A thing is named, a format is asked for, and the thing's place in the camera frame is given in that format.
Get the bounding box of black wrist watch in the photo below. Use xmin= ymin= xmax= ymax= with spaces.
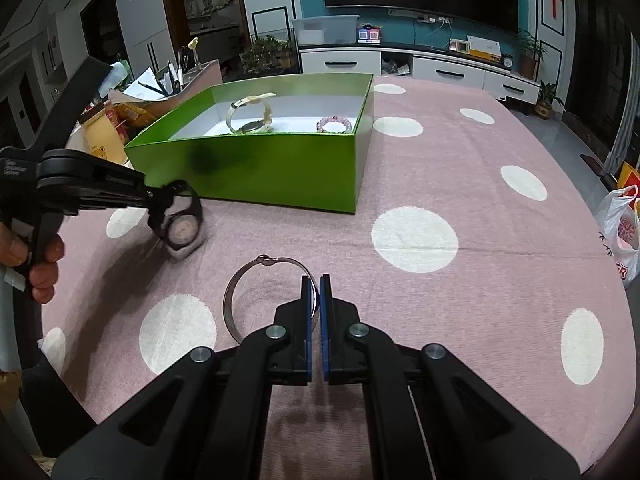
xmin=151 ymin=182 xmax=203 ymax=250

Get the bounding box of silver bangle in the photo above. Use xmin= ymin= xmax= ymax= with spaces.
xmin=221 ymin=253 xmax=321 ymax=346

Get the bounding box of beige wrist watch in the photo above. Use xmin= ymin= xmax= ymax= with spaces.
xmin=224 ymin=92 xmax=277 ymax=136

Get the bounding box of pink bead bracelet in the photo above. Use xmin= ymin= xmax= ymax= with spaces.
xmin=316 ymin=115 xmax=354 ymax=136

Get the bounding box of green jewelry box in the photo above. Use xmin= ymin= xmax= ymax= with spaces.
xmin=125 ymin=73 xmax=373 ymax=214

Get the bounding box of person's left hand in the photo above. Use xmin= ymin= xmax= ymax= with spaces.
xmin=0 ymin=223 xmax=65 ymax=304

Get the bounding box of yellow bottle brown cap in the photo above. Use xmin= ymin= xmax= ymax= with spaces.
xmin=79 ymin=103 xmax=127 ymax=165

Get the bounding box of pink desk organizer tray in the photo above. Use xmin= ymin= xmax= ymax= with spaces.
xmin=108 ymin=60 xmax=222 ymax=118

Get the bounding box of potted plant on floor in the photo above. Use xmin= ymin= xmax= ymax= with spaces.
xmin=241 ymin=35 xmax=298 ymax=77

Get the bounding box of pink polka dot blanket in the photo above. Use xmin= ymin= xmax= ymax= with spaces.
xmin=41 ymin=77 xmax=637 ymax=468

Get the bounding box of translucent storage bin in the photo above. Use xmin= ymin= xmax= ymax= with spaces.
xmin=293 ymin=15 xmax=359 ymax=47

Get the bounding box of white tv cabinet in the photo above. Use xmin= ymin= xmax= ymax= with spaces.
xmin=299 ymin=46 xmax=539 ymax=105

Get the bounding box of white plastic shopping bag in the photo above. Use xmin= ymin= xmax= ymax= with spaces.
xmin=594 ymin=184 xmax=639 ymax=288

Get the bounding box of small potted plant right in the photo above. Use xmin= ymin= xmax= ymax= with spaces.
xmin=535 ymin=81 xmax=565 ymax=119

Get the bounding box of yellow white box on cabinet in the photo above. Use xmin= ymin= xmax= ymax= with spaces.
xmin=466 ymin=35 xmax=502 ymax=63

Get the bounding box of potted plant on cabinet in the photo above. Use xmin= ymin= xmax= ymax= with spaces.
xmin=516 ymin=29 xmax=547 ymax=80

